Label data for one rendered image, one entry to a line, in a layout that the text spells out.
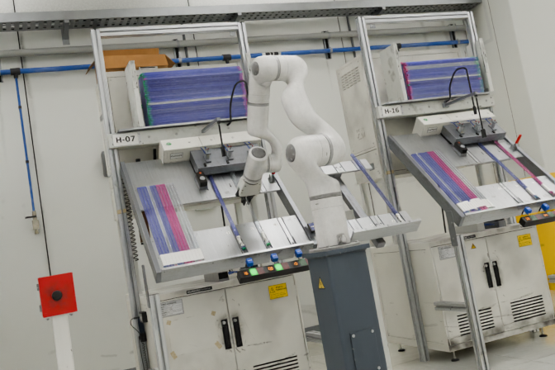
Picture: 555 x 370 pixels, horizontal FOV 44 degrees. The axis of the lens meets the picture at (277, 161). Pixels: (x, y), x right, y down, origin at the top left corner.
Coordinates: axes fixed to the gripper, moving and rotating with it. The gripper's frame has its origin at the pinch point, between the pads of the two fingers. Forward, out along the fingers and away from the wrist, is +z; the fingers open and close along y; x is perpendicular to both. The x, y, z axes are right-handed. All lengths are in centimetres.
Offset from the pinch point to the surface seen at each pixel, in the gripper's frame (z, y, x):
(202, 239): -2.4, 25.9, 18.9
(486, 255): 33, -130, 35
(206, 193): 2.5, 16.1, -8.7
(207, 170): 0.6, 12.2, -20.4
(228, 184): 3.2, 4.1, -12.6
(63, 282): 4, 83, 24
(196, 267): -5.2, 32.6, 33.2
